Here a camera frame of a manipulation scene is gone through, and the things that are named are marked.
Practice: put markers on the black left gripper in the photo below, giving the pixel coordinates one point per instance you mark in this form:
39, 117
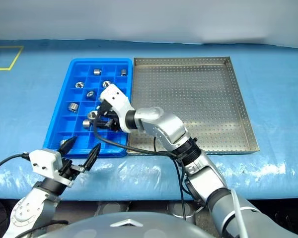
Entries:
68, 171

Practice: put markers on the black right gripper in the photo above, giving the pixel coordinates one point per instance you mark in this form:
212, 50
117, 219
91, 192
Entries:
110, 115

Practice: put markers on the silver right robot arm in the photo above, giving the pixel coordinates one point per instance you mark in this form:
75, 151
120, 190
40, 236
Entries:
169, 126

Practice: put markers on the blue compartment tray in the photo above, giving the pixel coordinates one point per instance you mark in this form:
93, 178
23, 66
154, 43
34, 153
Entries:
65, 124

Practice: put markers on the grey round shape under table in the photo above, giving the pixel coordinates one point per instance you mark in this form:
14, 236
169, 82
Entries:
109, 207
175, 207

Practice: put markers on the perforated metal tray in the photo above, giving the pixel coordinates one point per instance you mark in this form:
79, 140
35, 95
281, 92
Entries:
188, 99

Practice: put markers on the silver robot torso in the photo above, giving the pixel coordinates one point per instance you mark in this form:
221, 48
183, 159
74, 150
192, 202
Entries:
129, 230

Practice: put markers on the blue plastic table cover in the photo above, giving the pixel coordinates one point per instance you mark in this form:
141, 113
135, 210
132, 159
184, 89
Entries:
275, 99

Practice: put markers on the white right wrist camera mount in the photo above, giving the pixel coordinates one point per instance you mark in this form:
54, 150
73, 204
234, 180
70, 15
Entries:
116, 99

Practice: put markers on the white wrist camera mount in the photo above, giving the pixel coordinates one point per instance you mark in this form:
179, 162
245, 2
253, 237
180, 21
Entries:
116, 99
44, 161

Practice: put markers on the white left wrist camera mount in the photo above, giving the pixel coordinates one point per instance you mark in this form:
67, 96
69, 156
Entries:
44, 161

